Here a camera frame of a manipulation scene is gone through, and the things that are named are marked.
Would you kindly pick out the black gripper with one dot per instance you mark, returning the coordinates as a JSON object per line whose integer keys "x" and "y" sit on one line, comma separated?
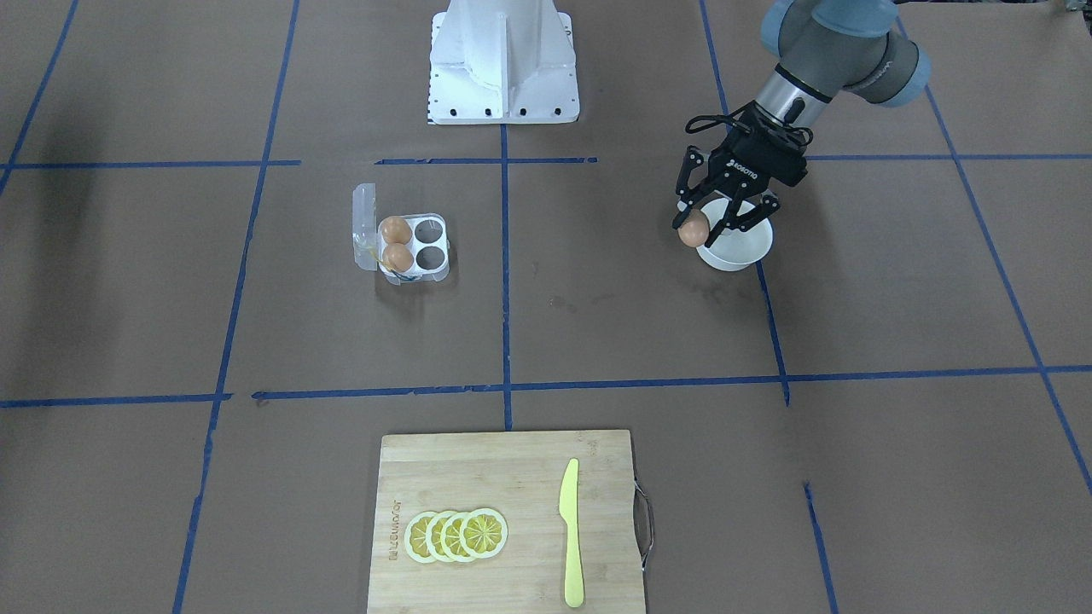
{"x": 747, "y": 159}

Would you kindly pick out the brown egg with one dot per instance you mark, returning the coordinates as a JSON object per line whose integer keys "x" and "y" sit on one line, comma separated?
{"x": 398, "y": 258}
{"x": 694, "y": 231}
{"x": 396, "y": 229}

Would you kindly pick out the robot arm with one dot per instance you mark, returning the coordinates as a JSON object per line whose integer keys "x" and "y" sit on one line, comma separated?
{"x": 822, "y": 48}

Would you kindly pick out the clear plastic egg box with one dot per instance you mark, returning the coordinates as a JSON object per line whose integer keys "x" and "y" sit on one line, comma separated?
{"x": 430, "y": 245}

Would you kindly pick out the white bowl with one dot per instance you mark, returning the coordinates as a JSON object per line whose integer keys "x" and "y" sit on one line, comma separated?
{"x": 735, "y": 250}

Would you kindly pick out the yellow plastic knife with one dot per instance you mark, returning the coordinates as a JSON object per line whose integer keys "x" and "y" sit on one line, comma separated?
{"x": 573, "y": 570}

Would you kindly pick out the wooden cutting board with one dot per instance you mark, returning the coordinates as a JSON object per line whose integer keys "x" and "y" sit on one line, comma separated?
{"x": 507, "y": 522}

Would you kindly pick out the lemon slice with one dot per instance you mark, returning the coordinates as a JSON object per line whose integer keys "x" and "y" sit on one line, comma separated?
{"x": 435, "y": 536}
{"x": 418, "y": 537}
{"x": 485, "y": 532}
{"x": 451, "y": 539}

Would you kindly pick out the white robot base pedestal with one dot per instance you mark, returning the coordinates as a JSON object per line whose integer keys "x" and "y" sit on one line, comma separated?
{"x": 502, "y": 63}

